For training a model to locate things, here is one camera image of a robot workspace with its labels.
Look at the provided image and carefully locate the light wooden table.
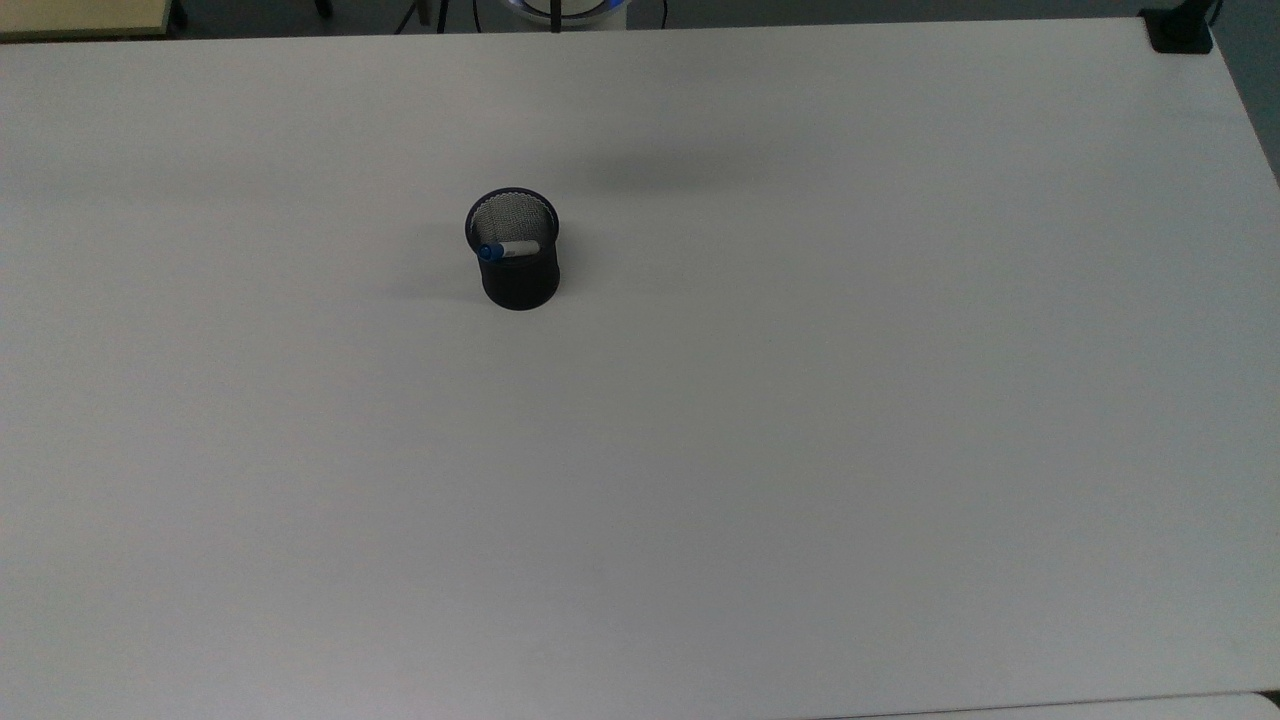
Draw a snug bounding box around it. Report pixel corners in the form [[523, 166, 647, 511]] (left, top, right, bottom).
[[0, 0, 174, 42]]

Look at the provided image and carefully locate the black mesh pen cup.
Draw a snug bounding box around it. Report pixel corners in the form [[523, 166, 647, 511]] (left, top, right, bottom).
[[464, 186, 562, 312]]

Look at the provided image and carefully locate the black table clamp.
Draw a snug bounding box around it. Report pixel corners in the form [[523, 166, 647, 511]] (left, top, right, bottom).
[[1140, 0, 1225, 55]]

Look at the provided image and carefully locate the white adjacent table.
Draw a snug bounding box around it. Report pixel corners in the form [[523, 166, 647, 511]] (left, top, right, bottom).
[[830, 691, 1280, 720]]

